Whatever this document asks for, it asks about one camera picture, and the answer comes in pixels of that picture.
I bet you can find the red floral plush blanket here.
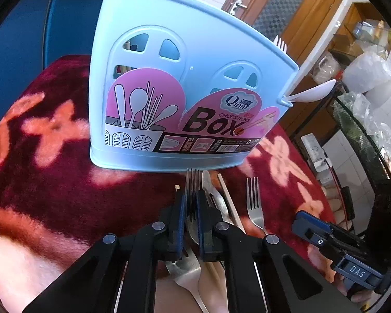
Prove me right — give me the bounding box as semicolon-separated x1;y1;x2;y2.
0;55;338;313

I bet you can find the blue kitchen base cabinet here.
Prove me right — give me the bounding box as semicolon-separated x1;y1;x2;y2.
0;0;124;72

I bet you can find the large steel fork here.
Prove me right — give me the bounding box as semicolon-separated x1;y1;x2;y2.
184;168;203;246

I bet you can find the brown wooden shelf unit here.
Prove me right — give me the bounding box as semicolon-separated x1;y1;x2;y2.
280;2;391;137

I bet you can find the light blue plastic utensil box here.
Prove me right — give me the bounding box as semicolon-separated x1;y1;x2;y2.
89;0;298;172

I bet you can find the silver door handle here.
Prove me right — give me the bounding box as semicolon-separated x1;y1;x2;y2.
230;0;248;15

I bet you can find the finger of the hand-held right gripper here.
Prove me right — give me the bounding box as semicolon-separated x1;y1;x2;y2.
342;187;356;221
291;210;343;246

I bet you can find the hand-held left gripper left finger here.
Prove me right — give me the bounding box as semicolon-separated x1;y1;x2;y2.
21;192;187;313

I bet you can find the person's right hand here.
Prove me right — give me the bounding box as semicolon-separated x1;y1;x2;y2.
332;270;390;312

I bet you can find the white plastic spoon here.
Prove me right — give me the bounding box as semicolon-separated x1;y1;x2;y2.
282;79;337;105

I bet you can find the wooden door with glass panel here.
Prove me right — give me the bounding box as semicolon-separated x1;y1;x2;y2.
220;0;344;72

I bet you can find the black wire rack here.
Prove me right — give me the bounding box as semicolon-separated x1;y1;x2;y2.
329;88;391;203

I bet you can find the white plastic bag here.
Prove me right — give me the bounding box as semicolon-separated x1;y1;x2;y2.
342;50;391;96

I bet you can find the small steel fork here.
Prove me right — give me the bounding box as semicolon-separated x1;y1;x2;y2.
246;177;268;236

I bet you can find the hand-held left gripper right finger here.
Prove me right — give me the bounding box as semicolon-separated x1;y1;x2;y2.
196;191;362;313

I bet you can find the white power strip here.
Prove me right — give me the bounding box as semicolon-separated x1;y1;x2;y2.
300;134;334;173

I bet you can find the white plastic fork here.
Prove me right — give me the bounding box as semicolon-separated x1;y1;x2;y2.
274;35;288;54

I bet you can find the steel table knife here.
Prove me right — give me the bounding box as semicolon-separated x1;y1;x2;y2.
201;170;216;209

